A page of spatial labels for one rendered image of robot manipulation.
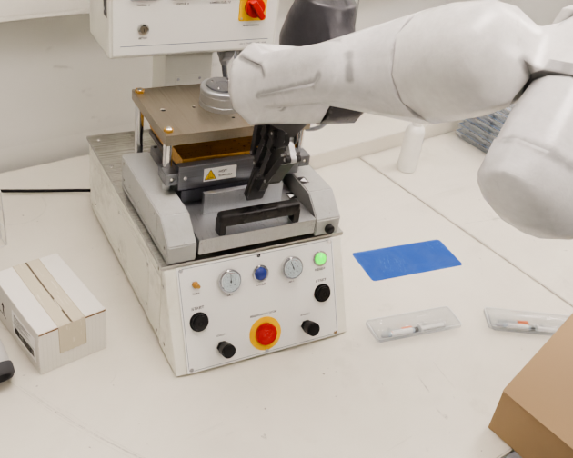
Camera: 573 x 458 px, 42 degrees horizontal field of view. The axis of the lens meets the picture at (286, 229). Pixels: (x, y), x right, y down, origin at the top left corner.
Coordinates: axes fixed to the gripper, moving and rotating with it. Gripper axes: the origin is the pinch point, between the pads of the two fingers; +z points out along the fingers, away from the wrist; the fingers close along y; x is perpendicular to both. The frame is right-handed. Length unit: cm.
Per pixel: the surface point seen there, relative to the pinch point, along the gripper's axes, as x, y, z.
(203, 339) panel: -11.7, 16.6, 19.3
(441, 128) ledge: 86, -41, 44
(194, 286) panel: -12.5, 10.3, 12.0
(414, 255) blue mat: 44, 4, 29
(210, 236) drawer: -9.0, 5.0, 6.0
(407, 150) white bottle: 63, -28, 34
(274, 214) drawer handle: 2.1, 4.4, 3.3
